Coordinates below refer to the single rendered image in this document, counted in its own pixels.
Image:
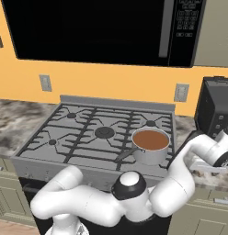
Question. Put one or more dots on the beige wall cupboard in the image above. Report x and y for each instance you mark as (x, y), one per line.
(215, 30)

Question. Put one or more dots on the grey wall socket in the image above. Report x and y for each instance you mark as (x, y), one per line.
(45, 83)
(181, 92)

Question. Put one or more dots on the black microwave oven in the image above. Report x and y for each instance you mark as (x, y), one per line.
(88, 30)

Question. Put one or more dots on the grey gas hob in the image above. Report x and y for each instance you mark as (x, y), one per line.
(88, 131)

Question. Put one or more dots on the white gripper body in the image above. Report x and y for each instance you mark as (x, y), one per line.
(201, 163)

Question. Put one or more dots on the steel saucepan with hot chocolate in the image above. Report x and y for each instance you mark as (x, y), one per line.
(150, 143)

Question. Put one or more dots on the beige cupboard door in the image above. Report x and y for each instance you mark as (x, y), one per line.
(198, 225)
(11, 199)

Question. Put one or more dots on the beige drawer front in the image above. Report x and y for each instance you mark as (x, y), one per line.
(207, 195)
(4, 163)

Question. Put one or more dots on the black toaster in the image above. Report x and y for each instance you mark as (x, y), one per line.
(214, 104)

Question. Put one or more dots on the black oven door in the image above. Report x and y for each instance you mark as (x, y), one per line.
(30, 192)

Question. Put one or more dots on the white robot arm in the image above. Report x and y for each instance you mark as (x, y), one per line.
(88, 202)

